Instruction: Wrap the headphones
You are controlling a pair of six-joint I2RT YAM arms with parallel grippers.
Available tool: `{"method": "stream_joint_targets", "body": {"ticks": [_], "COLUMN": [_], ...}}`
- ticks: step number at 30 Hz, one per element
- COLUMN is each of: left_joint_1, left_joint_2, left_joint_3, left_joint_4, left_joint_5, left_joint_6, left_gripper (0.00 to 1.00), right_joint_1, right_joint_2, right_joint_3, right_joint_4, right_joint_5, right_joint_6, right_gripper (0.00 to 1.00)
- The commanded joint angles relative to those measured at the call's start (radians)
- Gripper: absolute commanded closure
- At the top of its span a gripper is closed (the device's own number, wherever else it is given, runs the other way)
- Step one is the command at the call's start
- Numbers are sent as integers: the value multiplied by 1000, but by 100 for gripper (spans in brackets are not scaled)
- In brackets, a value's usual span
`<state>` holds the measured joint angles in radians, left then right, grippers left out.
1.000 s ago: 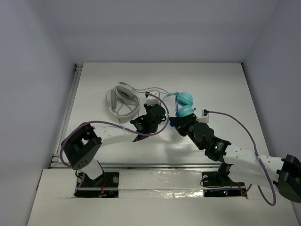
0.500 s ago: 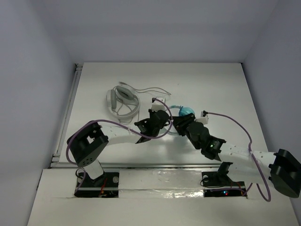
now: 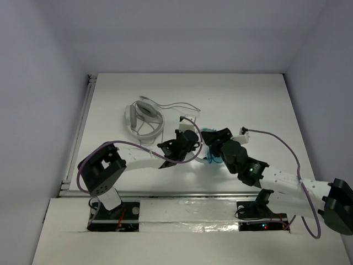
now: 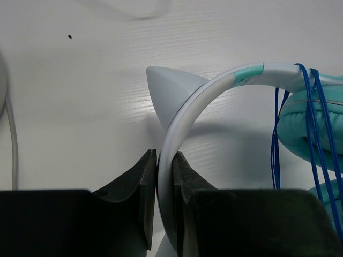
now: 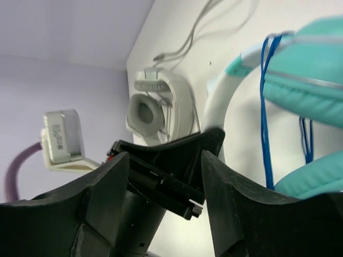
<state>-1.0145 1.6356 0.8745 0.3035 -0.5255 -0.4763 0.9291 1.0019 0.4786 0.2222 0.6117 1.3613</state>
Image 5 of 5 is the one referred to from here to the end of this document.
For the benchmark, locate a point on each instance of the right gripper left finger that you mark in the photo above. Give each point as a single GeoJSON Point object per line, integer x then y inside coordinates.
{"type": "Point", "coordinates": [80, 218]}

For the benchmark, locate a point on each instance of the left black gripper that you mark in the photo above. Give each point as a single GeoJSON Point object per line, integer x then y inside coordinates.
{"type": "Point", "coordinates": [169, 175]}

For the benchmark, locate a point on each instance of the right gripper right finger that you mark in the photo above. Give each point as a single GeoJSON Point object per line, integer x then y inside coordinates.
{"type": "Point", "coordinates": [247, 219]}

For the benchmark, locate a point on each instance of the teal white headphones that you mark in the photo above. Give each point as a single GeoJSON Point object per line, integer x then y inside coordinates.
{"type": "Point", "coordinates": [300, 72]}

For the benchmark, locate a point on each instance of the grey white headphones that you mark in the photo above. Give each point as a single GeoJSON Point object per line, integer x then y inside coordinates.
{"type": "Point", "coordinates": [162, 108]}

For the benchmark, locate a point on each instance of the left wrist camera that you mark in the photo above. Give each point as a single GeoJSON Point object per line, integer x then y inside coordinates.
{"type": "Point", "coordinates": [62, 143]}

